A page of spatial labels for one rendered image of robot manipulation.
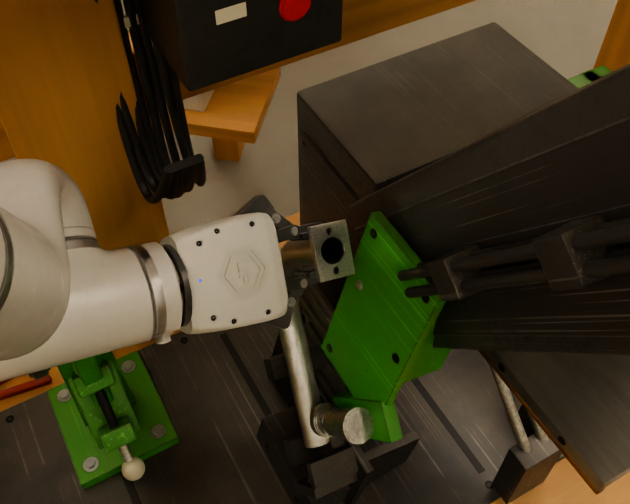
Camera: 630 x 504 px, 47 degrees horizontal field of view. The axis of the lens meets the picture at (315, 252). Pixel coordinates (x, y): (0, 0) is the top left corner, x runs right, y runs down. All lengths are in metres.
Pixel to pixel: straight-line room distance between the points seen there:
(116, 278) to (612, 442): 0.49
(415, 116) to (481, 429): 0.42
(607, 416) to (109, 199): 0.60
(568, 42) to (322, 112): 2.52
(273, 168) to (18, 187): 2.08
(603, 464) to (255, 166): 1.99
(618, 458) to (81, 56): 0.65
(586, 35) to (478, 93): 2.49
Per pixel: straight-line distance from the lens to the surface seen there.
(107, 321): 0.60
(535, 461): 0.88
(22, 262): 0.39
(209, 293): 0.64
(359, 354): 0.77
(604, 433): 0.78
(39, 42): 0.76
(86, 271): 0.61
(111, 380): 0.88
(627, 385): 0.81
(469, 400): 1.02
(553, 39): 3.31
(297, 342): 0.83
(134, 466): 0.92
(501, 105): 0.89
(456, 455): 0.98
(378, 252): 0.70
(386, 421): 0.77
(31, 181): 0.53
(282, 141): 2.67
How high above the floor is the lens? 1.79
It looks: 51 degrees down
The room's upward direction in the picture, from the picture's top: straight up
